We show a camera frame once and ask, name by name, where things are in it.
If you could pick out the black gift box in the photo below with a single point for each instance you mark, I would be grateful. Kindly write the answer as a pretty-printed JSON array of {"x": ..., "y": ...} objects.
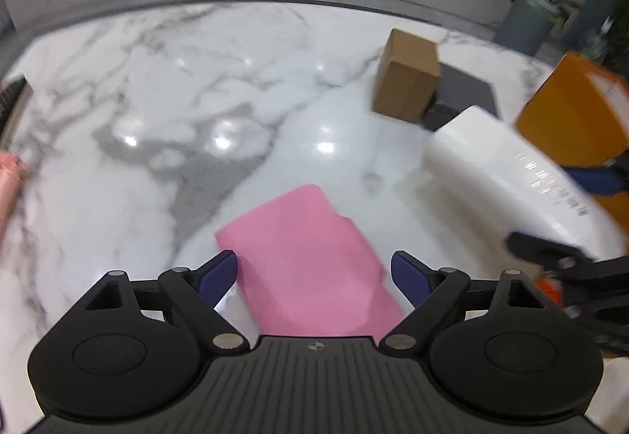
[{"x": 462, "y": 90}]

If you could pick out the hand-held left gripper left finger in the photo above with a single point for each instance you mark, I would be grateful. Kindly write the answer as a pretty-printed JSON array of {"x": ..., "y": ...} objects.
[{"x": 218, "y": 276}]

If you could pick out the white oblong case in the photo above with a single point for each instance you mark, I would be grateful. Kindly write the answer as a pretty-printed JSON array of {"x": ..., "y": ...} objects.
[{"x": 491, "y": 168}]

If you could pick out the pink selfie stick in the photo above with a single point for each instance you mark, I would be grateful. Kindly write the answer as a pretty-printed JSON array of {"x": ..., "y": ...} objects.
[{"x": 10, "y": 173}]

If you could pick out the small brown cardboard box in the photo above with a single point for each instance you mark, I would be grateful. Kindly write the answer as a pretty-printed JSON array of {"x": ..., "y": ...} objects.
[{"x": 405, "y": 70}]

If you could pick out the pink wallet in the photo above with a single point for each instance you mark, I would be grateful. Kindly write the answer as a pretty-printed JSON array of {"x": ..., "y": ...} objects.
[{"x": 304, "y": 257}]

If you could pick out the orange cardboard box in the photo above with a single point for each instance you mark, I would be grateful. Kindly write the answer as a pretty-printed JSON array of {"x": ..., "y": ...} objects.
[{"x": 560, "y": 114}]

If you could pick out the orange crochet fruit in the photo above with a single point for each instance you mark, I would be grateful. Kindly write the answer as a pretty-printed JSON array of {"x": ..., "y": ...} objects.
[{"x": 548, "y": 289}]

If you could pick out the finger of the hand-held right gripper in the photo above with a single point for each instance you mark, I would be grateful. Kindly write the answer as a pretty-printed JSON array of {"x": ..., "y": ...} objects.
[
  {"x": 540, "y": 249},
  {"x": 594, "y": 181}
]

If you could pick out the black remote control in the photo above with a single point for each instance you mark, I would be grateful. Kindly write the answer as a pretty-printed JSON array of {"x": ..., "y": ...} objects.
[{"x": 7, "y": 100}]

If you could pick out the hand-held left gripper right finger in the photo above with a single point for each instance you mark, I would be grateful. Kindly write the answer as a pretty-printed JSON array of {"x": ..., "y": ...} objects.
[{"x": 410, "y": 279}]

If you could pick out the grey trash bin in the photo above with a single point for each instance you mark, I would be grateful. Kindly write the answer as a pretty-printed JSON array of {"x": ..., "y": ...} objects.
[{"x": 526, "y": 21}]

